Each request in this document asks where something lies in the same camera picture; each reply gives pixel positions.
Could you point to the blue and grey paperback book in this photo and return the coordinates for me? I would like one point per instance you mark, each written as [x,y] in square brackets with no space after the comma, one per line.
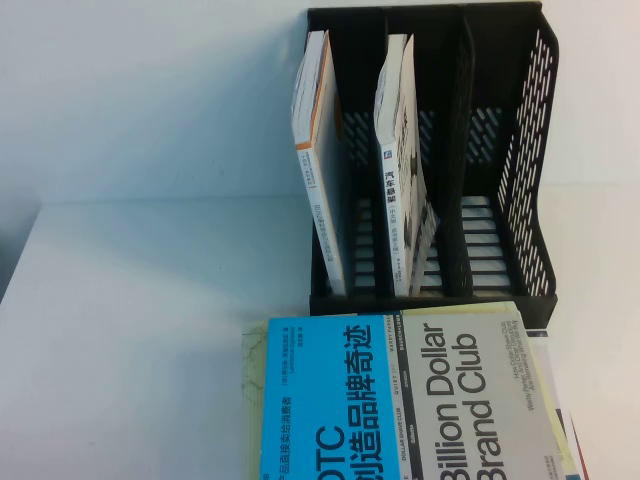
[400,400]

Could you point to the white book with orange spine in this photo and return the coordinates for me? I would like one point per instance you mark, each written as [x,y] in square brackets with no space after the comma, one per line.
[325,165]

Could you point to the white spine dark cover book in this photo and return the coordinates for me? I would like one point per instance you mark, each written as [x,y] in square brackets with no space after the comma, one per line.
[400,150]

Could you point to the yellow-green mechanisms book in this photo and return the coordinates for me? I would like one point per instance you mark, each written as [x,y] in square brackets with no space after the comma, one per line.
[252,400]

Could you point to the black mesh book stand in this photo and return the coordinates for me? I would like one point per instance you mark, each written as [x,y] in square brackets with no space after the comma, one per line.
[530,150]

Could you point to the white book with red stripe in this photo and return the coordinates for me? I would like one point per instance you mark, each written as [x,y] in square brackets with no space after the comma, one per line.
[547,365]

